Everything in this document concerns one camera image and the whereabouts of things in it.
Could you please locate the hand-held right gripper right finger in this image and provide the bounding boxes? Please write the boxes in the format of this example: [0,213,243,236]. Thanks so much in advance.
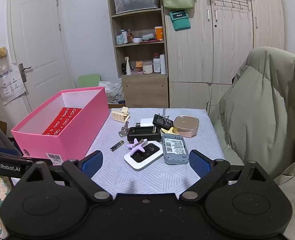
[179,149,278,203]

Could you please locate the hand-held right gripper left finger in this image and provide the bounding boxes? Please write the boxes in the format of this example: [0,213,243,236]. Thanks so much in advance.
[15,150,113,204]

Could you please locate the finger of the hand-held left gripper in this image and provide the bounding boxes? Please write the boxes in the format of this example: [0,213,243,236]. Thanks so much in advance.
[25,156,54,167]

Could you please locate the grey router back cover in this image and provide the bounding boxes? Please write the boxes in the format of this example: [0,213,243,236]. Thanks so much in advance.
[162,133,189,165]

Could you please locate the black cylindrical battery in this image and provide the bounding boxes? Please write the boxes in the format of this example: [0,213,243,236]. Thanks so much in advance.
[110,140,125,152]

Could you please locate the wooden block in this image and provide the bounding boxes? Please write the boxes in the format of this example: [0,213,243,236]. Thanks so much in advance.
[173,115,200,138]

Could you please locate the pink cardboard box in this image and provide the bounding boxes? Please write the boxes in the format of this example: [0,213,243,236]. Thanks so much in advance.
[11,87,110,166]

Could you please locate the metal keys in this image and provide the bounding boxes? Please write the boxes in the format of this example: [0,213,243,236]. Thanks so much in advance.
[118,121,130,137]

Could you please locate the purple starfish hair clip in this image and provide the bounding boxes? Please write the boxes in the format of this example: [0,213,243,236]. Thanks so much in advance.
[126,138,148,157]

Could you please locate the white pocket router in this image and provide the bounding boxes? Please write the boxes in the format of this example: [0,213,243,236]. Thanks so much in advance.
[124,141,163,172]

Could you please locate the cream hair claw clip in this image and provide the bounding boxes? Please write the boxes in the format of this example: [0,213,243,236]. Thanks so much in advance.
[112,107,130,122]

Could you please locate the black battery charger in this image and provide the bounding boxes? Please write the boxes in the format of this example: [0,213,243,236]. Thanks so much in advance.
[127,126,162,143]

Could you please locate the white power adapter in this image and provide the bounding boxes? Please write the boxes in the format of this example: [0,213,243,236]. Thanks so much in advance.
[137,118,155,128]

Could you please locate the red printed paper sheet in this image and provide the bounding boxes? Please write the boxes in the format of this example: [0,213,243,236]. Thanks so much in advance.
[42,107,84,137]

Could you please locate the white tissue pack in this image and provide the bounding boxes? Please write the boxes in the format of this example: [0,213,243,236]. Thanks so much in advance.
[99,81,125,104]

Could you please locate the white printed tote bag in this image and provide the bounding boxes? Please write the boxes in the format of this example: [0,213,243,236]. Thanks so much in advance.
[0,65,26,105]

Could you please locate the green folding table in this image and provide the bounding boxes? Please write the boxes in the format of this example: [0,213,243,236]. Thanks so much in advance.
[77,74,101,88]

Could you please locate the olive green padded jacket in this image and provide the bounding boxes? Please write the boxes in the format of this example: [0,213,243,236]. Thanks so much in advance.
[209,46,295,240]

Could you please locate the wooden shelf unit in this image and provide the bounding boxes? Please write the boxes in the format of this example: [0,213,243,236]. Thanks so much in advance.
[107,0,169,108]

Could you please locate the dark bottle with red cap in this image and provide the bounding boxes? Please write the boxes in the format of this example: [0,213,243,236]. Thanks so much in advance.
[153,53,161,73]

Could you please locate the white jar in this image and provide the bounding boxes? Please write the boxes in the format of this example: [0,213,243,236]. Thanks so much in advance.
[142,60,153,75]

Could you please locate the light wooden wardrobe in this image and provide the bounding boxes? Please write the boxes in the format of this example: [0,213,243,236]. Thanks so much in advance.
[163,0,288,110]

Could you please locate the white door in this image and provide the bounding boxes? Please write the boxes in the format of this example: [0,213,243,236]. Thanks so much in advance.
[10,0,75,110]

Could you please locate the orange cup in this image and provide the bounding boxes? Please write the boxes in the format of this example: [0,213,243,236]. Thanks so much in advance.
[154,26,164,41]

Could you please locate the teal pouch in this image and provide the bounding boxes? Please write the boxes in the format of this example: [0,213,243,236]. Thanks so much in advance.
[169,9,191,32]

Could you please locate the green fabric storage bag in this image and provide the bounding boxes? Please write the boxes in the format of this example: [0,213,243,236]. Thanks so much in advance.
[162,0,195,9]

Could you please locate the translucent storage box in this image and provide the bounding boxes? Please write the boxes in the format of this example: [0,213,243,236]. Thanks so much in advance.
[114,0,160,15]

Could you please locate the metal door handle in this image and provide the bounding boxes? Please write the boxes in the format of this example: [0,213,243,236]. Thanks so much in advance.
[18,64,31,82]

